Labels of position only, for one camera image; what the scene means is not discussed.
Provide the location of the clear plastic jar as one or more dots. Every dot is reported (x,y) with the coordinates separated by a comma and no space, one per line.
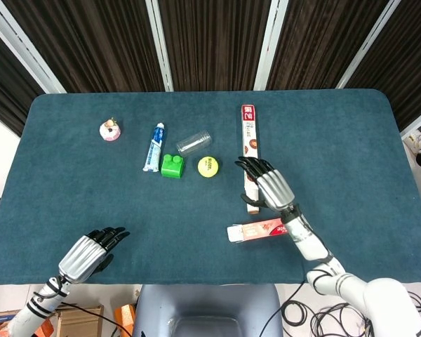
(193,143)

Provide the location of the orange sponge block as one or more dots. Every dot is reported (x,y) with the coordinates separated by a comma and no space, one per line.
(124,316)

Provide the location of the grey robot torso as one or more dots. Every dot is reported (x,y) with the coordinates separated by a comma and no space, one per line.
(207,305)

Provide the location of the blue white toothpaste tube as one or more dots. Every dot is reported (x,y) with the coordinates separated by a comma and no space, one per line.
(154,147)

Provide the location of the pink toy cake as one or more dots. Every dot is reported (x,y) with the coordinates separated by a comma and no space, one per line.
(109,133)

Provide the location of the dark corrugated partition panel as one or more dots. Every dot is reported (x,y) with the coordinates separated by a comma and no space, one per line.
(319,42)
(214,42)
(3,80)
(407,52)
(91,42)

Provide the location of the long cling film box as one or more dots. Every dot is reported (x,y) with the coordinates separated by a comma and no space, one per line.
(249,133)

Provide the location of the yellow tennis ball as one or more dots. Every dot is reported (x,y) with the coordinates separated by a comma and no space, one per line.
(208,166)

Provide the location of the white partition post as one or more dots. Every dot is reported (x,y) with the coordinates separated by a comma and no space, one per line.
(24,47)
(366,44)
(269,45)
(159,45)

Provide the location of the pink toothpaste box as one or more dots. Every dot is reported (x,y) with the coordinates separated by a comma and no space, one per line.
(263,228)

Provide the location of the teal table cloth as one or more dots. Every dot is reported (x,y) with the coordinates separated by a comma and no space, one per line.
(91,193)

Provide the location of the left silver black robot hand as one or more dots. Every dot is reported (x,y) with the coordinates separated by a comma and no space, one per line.
(82,254)

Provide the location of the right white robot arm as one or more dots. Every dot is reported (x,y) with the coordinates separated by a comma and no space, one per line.
(312,245)

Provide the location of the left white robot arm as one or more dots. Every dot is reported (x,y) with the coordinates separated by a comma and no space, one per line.
(31,312)

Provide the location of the white equipment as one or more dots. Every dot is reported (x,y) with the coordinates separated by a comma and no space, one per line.
(419,140)

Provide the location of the green building block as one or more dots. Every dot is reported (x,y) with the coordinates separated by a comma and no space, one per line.
(172,169)

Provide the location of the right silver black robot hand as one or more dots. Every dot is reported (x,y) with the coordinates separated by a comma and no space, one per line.
(273,187)

